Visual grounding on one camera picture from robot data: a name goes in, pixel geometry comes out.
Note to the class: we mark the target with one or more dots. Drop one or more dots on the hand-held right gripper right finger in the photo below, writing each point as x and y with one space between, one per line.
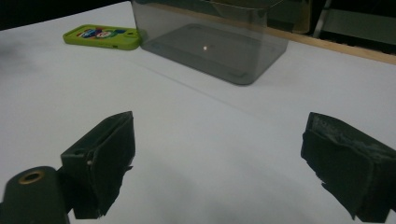
348 168

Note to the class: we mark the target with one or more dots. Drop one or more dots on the white metal stand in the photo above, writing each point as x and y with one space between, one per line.
358 26

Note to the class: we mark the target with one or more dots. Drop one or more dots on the white table mat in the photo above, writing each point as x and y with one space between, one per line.
202 130

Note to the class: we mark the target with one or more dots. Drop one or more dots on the grey transparent plastic box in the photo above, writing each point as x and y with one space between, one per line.
211 53

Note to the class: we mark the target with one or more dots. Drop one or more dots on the green cartoon phone case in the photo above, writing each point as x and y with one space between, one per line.
102 39

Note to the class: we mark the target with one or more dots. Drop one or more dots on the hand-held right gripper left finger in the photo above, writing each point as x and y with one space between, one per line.
102 149

